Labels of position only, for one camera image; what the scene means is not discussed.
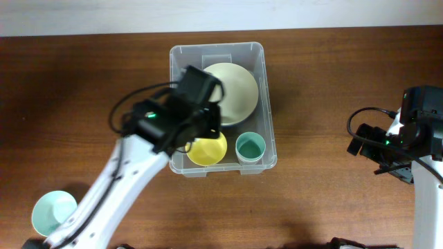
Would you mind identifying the yellow small bowl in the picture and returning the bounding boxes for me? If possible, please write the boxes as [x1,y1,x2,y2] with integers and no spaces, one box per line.
[185,132,228,167]

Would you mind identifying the cream bowl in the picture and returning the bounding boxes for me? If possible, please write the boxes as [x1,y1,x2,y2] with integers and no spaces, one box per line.
[204,63,259,123]

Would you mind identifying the mint green cup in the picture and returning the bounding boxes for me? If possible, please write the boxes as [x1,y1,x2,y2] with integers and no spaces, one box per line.
[235,132,266,160]

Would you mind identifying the mint green small bowl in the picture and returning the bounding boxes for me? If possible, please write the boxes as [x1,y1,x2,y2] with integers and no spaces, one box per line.
[31,190,77,237]

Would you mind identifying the dark blue bowl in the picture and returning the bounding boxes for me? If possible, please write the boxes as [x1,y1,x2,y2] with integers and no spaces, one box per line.
[221,116,251,127]

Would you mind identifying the cream cup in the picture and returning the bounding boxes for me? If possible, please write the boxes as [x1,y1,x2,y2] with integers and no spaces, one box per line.
[238,158,262,165]

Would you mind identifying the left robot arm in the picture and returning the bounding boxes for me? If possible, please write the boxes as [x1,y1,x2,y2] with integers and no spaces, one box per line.
[23,95,221,248]

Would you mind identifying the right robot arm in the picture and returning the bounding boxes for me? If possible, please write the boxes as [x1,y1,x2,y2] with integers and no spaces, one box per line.
[347,86,442,248]

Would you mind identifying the clear plastic storage bin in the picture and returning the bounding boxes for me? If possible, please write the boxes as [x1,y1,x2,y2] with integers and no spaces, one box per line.
[170,42,278,177]

